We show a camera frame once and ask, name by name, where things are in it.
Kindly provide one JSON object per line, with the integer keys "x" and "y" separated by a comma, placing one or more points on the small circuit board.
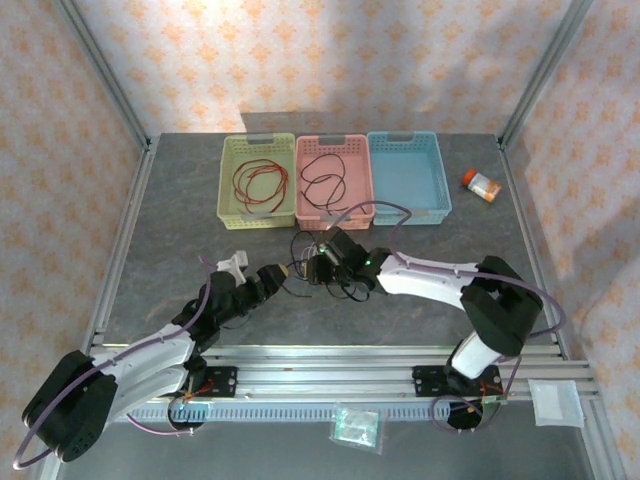
{"x": 495, "y": 406}

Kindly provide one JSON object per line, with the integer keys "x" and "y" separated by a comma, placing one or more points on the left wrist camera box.
{"x": 234, "y": 265}

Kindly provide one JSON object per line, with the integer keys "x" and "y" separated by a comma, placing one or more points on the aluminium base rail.
{"x": 325, "y": 380}

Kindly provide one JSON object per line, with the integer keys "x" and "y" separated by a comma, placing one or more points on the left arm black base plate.
{"x": 220, "y": 382}

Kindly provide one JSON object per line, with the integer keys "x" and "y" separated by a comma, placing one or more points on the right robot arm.
{"x": 425, "y": 277}

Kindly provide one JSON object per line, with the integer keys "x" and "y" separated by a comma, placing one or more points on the clear bag of green parts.
{"x": 357, "y": 430}

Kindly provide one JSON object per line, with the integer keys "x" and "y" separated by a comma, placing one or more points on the green plastic basket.
{"x": 255, "y": 145}

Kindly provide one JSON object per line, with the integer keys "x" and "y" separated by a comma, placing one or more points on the blue plastic basket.
{"x": 407, "y": 175}

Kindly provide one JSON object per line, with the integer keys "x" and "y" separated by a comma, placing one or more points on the orange-lidded bottle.
{"x": 481, "y": 185}

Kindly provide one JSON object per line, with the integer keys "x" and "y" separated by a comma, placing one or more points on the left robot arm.
{"x": 140, "y": 355}

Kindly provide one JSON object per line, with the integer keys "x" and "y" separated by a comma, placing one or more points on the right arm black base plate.
{"x": 430, "y": 380}

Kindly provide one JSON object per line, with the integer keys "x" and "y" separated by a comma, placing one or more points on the pink plastic basket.
{"x": 334, "y": 145}

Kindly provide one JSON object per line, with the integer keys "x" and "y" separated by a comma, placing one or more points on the white pouch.
{"x": 556, "y": 404}

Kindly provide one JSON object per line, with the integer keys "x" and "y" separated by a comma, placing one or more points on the aluminium frame post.
{"x": 545, "y": 70}
{"x": 100, "y": 70}

